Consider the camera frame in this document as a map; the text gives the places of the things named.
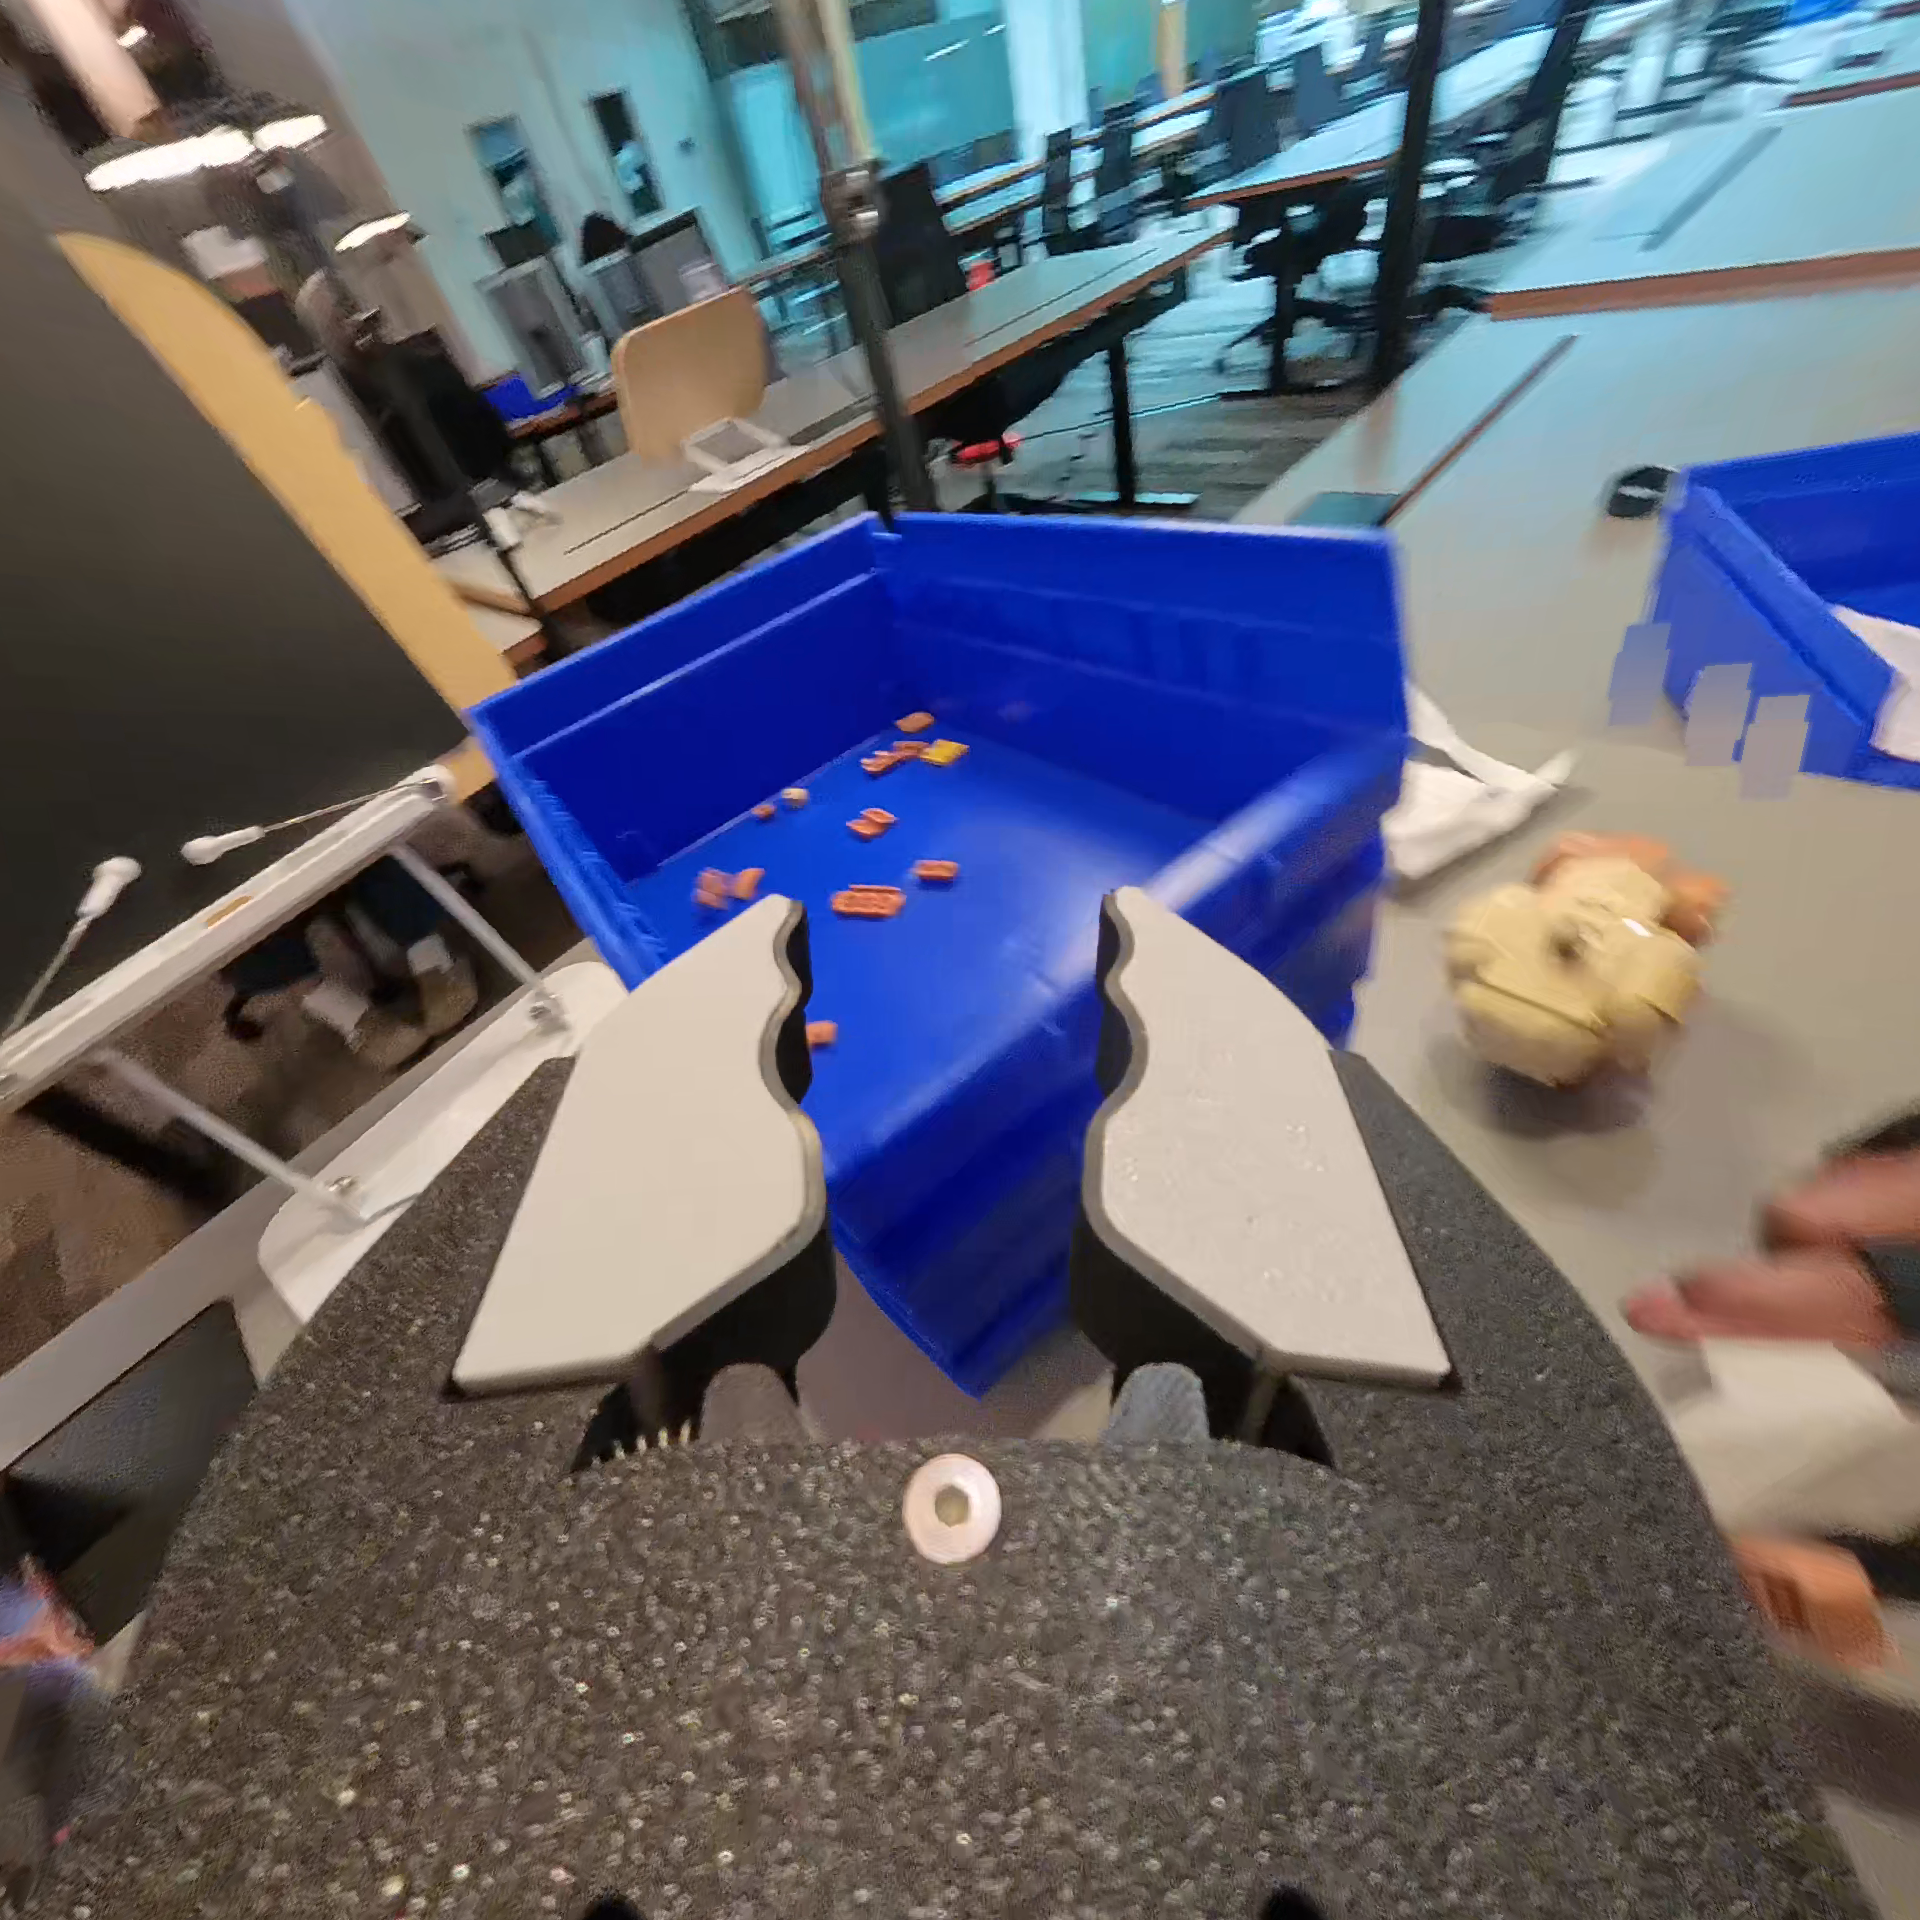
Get torn white paper bag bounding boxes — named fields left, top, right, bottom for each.
left=1388, top=692, right=1577, bottom=888

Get person's right hand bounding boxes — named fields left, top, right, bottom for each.
left=1619, top=1139, right=1920, bottom=1353

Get scattered small orange bricks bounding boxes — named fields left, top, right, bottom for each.
left=686, top=708, right=976, bottom=1051

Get grey desk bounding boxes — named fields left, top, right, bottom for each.
left=0, top=288, right=1920, bottom=1920

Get small blue storage bin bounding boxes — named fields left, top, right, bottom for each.
left=1613, top=436, right=1920, bottom=787

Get white curved board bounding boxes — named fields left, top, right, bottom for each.
left=255, top=952, right=633, bottom=1323

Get tan brown brick toy figure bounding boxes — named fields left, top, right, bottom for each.
left=1448, top=836, right=1735, bottom=1088

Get long wooden table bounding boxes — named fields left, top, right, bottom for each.
left=1487, top=75, right=1920, bottom=327
left=451, top=225, right=1239, bottom=616

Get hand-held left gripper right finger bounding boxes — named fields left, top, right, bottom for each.
left=1076, top=888, right=1461, bottom=1394

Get light wooden chair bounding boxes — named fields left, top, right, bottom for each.
left=616, top=288, right=779, bottom=467

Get white paper sheet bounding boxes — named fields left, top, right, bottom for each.
left=1833, top=600, right=1920, bottom=758

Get white metal stand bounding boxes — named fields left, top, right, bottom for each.
left=0, top=766, right=571, bottom=1219

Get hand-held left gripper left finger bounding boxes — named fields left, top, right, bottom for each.
left=451, top=892, right=832, bottom=1402

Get black board with wooden edge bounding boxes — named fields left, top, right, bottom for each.
left=0, top=90, right=527, bottom=1023

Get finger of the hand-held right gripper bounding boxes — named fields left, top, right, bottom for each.
left=1695, top=1335, right=1920, bottom=1537

